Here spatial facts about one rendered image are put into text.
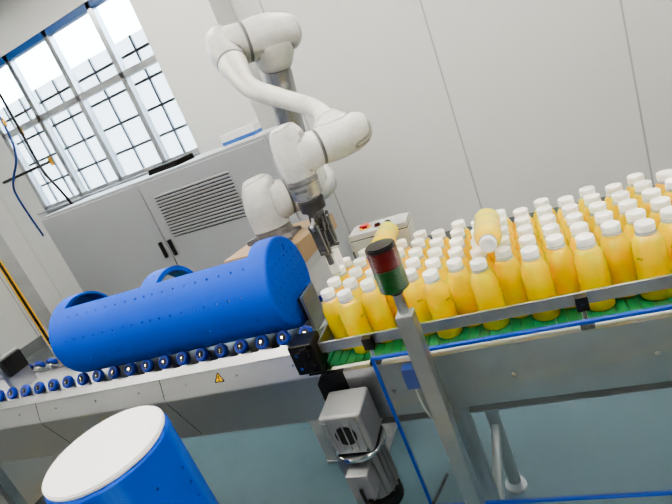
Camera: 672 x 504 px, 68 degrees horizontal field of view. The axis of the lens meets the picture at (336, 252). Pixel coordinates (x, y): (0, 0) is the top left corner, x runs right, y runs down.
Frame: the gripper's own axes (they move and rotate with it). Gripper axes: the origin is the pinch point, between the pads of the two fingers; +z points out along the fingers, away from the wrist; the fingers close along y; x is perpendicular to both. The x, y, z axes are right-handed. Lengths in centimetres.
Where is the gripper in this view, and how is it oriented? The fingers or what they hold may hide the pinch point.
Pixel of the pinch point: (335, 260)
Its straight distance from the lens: 148.2
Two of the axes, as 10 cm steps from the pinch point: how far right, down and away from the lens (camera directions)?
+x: 9.0, -2.4, -3.7
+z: 3.6, 8.8, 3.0
